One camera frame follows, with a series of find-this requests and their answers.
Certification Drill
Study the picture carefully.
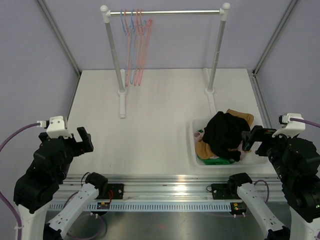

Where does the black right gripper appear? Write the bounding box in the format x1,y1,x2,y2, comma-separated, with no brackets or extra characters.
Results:
242,124,296,182

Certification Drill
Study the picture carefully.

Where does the black tank top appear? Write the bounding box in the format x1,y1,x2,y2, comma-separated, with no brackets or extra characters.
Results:
202,111,251,162

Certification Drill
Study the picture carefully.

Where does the brown tank top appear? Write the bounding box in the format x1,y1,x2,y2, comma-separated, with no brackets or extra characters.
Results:
194,109,254,165

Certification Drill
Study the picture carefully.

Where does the green tank top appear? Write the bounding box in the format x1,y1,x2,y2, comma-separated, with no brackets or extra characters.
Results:
193,129,235,166

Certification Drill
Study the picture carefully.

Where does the mauve tank top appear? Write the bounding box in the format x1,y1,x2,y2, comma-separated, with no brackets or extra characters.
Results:
193,131,247,162

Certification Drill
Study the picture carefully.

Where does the pink hanger of grey top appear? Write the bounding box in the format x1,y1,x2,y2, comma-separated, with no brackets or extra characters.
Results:
125,9,136,87

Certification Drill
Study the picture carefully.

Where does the blue hanger of mauve top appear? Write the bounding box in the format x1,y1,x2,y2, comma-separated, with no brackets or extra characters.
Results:
126,9,147,85

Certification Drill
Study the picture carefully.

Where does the pink hanger of brown top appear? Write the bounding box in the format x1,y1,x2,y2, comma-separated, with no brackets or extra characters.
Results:
133,9,149,86

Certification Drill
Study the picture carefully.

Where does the pink hanger of black top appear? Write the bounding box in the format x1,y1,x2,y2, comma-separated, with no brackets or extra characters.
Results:
133,10,153,87

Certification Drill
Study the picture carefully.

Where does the blue wire hanger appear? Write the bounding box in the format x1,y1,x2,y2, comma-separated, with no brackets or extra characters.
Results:
120,9,132,39

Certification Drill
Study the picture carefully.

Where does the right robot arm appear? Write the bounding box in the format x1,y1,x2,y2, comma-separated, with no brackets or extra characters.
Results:
226,125,320,240

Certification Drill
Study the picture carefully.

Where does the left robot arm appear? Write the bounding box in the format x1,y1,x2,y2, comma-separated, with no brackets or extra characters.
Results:
13,127,108,240

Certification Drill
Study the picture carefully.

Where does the white plastic basket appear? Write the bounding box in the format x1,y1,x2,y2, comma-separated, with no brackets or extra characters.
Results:
188,116,269,169

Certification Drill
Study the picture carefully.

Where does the left small circuit board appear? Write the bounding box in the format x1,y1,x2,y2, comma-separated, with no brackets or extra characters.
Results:
97,202,110,210

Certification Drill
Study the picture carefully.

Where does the small circuit board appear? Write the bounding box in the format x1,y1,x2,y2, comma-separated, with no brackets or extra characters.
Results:
97,202,110,210
230,202,247,212

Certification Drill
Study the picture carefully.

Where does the white metal clothes rack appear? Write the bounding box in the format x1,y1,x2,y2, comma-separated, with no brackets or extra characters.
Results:
100,2,231,119

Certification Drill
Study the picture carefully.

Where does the right small circuit board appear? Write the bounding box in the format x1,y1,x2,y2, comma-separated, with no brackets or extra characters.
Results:
230,202,247,212

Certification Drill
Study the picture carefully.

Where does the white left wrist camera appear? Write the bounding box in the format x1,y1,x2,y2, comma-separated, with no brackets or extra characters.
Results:
36,115,72,139

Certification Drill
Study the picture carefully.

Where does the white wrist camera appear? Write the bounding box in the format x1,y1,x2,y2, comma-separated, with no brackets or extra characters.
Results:
272,113,306,138
36,115,72,139

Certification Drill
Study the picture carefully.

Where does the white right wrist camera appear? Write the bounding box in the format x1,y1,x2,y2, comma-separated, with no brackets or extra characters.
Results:
272,113,306,138

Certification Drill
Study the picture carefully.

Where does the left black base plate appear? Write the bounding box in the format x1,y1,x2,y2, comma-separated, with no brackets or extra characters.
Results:
98,183,124,200

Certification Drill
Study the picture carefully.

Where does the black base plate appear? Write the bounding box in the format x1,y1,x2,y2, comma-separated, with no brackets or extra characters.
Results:
98,183,124,200
210,183,241,200

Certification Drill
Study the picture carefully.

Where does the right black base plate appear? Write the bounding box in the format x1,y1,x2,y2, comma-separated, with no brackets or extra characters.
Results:
210,183,241,200

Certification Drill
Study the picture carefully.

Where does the aluminium mounting rail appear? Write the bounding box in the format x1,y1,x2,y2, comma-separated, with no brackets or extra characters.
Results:
53,175,285,202

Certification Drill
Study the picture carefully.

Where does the white slotted cable duct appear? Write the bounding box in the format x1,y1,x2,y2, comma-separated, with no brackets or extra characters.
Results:
48,201,232,213

